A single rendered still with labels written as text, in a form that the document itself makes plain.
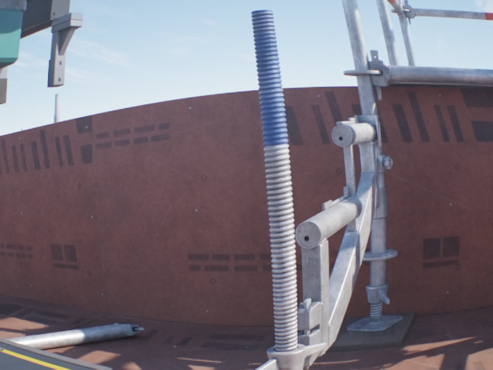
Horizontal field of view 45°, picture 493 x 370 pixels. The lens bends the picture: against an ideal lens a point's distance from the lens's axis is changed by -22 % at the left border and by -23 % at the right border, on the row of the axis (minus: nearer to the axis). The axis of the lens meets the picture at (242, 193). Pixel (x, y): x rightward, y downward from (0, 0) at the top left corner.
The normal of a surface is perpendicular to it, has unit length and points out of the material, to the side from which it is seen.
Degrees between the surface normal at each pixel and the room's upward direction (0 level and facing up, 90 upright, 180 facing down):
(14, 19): 90
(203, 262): 90
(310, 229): 92
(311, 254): 92
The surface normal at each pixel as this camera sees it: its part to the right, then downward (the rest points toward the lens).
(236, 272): -0.37, 0.09
